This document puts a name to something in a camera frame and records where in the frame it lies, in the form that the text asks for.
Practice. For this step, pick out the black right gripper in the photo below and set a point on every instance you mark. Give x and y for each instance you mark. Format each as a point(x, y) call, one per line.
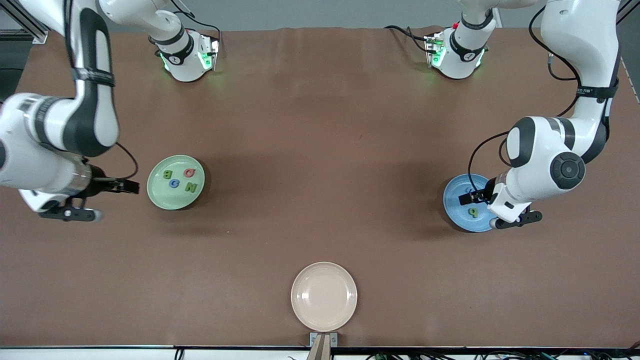
point(98, 183)

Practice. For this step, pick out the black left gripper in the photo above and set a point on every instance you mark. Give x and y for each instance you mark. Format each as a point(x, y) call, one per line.
point(487, 191)

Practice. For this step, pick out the green foam letter q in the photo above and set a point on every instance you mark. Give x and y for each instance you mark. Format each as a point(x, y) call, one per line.
point(473, 211)

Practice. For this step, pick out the green foam letter B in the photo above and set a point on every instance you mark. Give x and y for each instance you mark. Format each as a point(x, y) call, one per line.
point(167, 174)

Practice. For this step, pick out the blue foam letter G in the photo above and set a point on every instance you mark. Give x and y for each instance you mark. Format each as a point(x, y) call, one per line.
point(171, 183)

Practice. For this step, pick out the red foam letter Q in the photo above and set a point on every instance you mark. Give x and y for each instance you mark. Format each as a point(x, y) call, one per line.
point(186, 173)

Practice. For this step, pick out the green foam letter N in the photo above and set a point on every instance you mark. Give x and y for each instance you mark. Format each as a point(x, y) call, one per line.
point(190, 188)

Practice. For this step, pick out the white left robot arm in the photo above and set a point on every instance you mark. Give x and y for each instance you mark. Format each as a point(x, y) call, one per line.
point(545, 170)

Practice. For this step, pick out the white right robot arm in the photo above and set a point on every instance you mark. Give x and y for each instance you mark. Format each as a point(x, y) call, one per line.
point(50, 125)

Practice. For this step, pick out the blue plate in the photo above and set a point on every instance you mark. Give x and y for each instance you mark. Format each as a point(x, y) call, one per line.
point(455, 210)

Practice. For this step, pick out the light green plate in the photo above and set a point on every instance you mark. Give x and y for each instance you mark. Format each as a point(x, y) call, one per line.
point(165, 197)

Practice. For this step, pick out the black table edge strip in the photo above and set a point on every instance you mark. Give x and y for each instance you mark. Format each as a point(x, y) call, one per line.
point(450, 348)

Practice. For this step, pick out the brown table cover sheet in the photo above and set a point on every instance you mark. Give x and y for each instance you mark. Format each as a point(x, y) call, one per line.
point(320, 235)

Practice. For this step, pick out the beige plate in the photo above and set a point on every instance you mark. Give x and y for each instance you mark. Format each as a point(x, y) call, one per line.
point(324, 297)

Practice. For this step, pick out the silver base connector bracket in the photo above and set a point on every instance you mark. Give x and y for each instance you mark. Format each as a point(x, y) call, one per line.
point(212, 50)
point(431, 47)

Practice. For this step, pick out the aluminium frame profile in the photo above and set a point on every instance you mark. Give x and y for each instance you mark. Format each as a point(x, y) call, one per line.
point(41, 38)

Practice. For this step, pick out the grey metal mounting bracket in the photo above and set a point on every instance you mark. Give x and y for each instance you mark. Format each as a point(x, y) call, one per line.
point(313, 340)

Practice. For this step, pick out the beige camera mount post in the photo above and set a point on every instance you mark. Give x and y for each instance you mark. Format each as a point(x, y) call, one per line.
point(320, 351)

